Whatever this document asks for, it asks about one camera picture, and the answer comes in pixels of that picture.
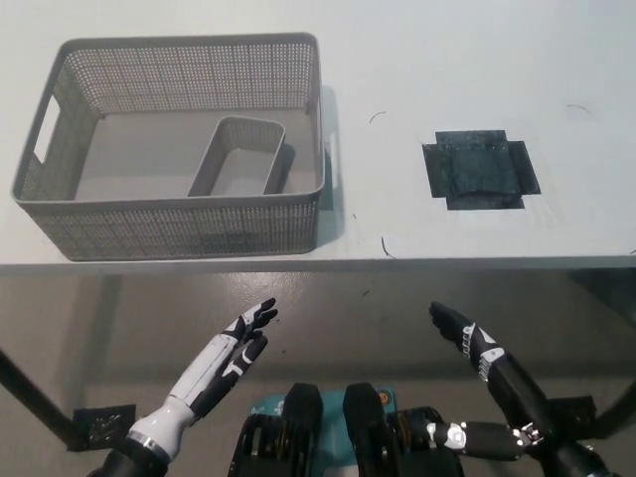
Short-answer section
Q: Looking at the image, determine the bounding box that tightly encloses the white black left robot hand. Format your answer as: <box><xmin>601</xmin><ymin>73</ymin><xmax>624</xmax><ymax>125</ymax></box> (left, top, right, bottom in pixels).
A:
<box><xmin>166</xmin><ymin>296</ymin><xmax>280</xmax><ymax>424</ymax></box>

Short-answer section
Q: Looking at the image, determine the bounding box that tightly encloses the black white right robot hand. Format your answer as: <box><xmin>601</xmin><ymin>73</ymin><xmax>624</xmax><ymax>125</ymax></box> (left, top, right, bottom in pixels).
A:
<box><xmin>424</xmin><ymin>300</ymin><xmax>560</xmax><ymax>460</ymax></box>

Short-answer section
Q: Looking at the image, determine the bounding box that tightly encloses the small grey perforated basket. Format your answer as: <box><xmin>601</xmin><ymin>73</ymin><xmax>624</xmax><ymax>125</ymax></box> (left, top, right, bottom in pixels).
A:
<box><xmin>187</xmin><ymin>116</ymin><xmax>287</xmax><ymax>198</ymax></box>

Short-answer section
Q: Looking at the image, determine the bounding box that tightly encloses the black floor tape patch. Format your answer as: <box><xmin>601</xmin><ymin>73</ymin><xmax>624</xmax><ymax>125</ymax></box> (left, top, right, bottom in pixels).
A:
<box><xmin>67</xmin><ymin>402</ymin><xmax>136</xmax><ymax>452</ymax></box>
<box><xmin>550</xmin><ymin>396</ymin><xmax>598</xmax><ymax>438</ymax></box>

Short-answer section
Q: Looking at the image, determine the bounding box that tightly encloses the black table leg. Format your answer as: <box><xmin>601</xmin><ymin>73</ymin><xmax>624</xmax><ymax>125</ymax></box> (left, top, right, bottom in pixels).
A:
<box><xmin>593</xmin><ymin>366</ymin><xmax>636</xmax><ymax>439</ymax></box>
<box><xmin>0</xmin><ymin>346</ymin><xmax>80</xmax><ymax>446</ymax></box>

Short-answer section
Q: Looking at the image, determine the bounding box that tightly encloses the large grey perforated basket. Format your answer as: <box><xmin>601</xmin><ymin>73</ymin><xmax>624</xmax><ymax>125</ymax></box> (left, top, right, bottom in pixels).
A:
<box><xmin>10</xmin><ymin>32</ymin><xmax>343</xmax><ymax>262</ymax></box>

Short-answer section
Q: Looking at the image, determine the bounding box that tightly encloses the black teal robot body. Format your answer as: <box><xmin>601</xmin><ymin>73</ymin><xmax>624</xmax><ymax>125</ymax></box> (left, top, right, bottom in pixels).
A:
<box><xmin>226</xmin><ymin>381</ymin><xmax>468</xmax><ymax>477</ymax></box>

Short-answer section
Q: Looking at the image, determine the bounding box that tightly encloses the black tape patch cross-shaped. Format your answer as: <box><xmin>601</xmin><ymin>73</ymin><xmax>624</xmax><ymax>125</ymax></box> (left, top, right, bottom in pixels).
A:
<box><xmin>421</xmin><ymin>129</ymin><xmax>542</xmax><ymax>211</ymax></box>

